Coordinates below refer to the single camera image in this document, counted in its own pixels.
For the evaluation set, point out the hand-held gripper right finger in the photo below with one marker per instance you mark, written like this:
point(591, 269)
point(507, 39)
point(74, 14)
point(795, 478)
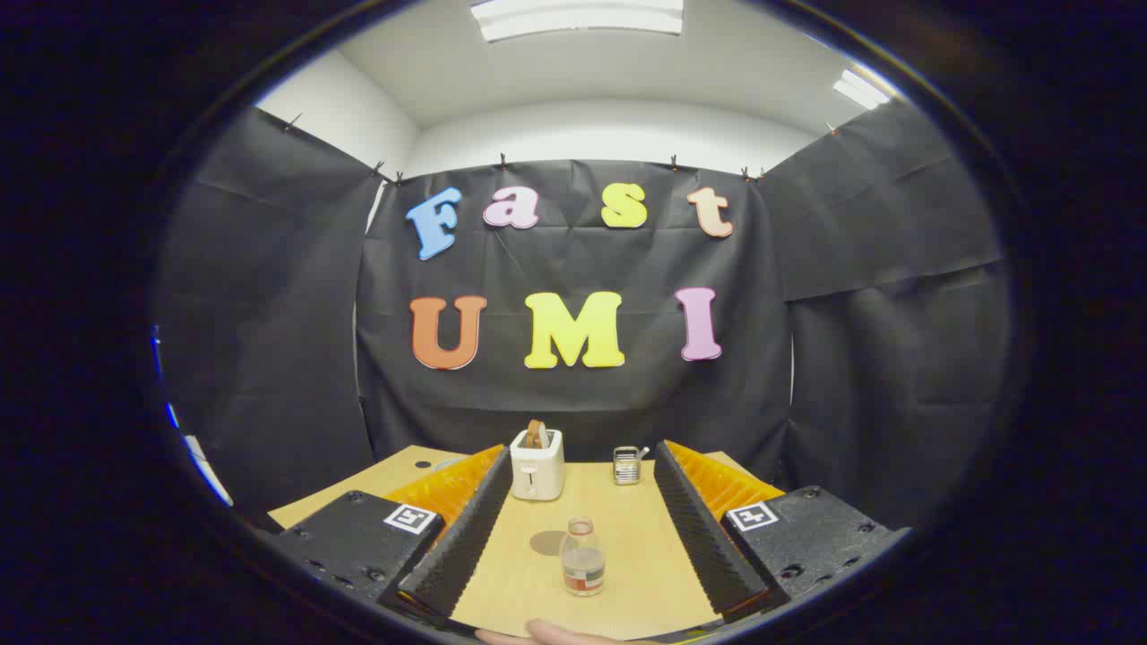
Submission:
point(708, 555)

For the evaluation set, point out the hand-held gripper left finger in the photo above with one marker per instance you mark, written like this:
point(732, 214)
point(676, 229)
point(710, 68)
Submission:
point(457, 555)

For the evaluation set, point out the round brown coaster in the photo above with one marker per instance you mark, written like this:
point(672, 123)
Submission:
point(544, 543)

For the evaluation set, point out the clear plastic juice bottle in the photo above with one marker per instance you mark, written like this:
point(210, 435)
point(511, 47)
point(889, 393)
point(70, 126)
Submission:
point(582, 569)

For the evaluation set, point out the wooden table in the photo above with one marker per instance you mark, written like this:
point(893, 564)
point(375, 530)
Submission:
point(627, 537)

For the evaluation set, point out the white toaster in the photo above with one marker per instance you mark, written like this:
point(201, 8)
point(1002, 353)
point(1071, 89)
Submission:
point(538, 470)

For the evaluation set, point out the brown toast slice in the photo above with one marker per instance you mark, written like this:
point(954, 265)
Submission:
point(534, 434)

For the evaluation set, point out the small ceiling light panel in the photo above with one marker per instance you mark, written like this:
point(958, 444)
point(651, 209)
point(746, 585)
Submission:
point(860, 90)

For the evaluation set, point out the large ceiling light panel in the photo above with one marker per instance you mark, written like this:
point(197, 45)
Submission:
point(578, 18)

